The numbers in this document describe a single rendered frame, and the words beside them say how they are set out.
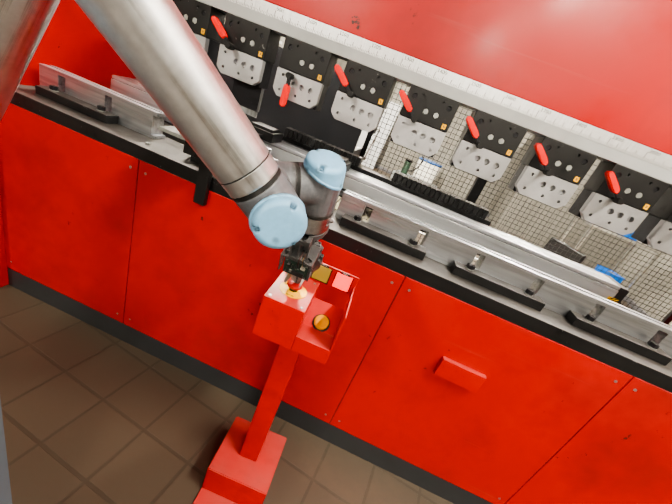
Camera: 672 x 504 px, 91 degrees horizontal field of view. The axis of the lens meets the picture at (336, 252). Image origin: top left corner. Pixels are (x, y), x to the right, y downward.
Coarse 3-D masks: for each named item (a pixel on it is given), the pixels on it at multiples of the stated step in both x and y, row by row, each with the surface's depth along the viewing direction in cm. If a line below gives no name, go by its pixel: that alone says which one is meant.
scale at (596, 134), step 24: (240, 0) 97; (312, 24) 95; (360, 48) 94; (384, 48) 93; (432, 72) 92; (480, 96) 91; (504, 96) 90; (552, 120) 89; (576, 120) 88; (624, 144) 88
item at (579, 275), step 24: (144, 96) 143; (168, 120) 144; (288, 144) 144; (360, 192) 135; (384, 192) 134; (432, 216) 132; (456, 216) 134; (480, 240) 131; (504, 240) 129; (528, 264) 130; (552, 264) 127; (576, 264) 134; (600, 288) 126; (624, 288) 125
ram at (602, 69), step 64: (320, 0) 92; (384, 0) 89; (448, 0) 86; (512, 0) 83; (576, 0) 80; (640, 0) 77; (384, 64) 94; (448, 64) 91; (512, 64) 87; (576, 64) 84; (640, 64) 81; (640, 128) 86
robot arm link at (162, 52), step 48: (96, 0) 28; (144, 0) 29; (144, 48) 30; (192, 48) 33; (192, 96) 33; (192, 144) 37; (240, 144) 37; (240, 192) 40; (288, 192) 43; (288, 240) 43
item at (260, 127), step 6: (258, 126) 131; (264, 126) 132; (270, 126) 137; (258, 132) 131; (264, 132) 131; (270, 132) 131; (276, 132) 135; (264, 138) 132; (270, 138) 131; (276, 138) 135
